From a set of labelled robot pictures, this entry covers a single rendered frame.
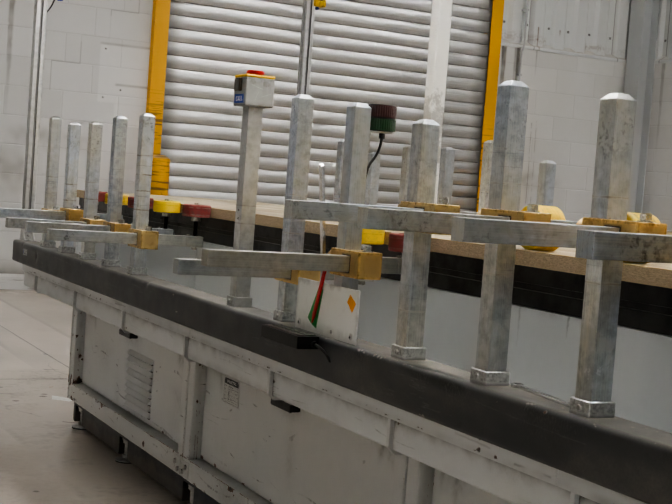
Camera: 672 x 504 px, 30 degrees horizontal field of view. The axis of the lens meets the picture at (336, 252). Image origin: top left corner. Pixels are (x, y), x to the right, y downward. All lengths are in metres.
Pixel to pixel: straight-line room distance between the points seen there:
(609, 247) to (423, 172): 0.83
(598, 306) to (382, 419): 0.66
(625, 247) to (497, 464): 0.68
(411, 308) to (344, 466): 0.82
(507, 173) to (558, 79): 10.33
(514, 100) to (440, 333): 0.68
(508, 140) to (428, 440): 0.54
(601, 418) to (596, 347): 0.10
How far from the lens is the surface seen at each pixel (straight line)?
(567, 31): 12.37
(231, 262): 2.22
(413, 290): 2.15
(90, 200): 3.99
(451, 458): 2.08
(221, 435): 3.57
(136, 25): 10.33
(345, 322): 2.33
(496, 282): 1.93
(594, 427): 1.71
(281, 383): 2.66
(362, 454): 2.82
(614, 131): 1.73
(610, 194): 1.73
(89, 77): 10.18
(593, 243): 1.35
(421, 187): 2.14
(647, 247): 1.39
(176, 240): 3.51
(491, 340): 1.94
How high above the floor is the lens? 0.99
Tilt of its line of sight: 3 degrees down
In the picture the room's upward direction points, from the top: 4 degrees clockwise
